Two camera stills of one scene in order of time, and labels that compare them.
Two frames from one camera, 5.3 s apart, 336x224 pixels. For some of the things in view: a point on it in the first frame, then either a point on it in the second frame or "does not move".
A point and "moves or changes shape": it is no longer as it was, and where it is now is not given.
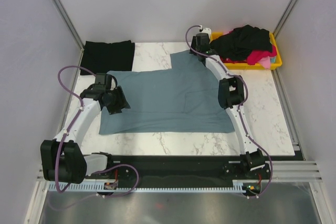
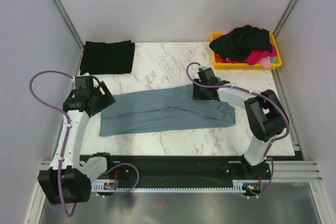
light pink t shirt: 265,62 does not move
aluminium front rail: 281,171 does not move
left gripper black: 122,103 → 106,98
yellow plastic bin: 237,65 does not move
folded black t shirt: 101,57 does not move
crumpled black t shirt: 236,44 does not move
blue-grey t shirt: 184,99 moves or changes shape
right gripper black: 193,43 → 197,94
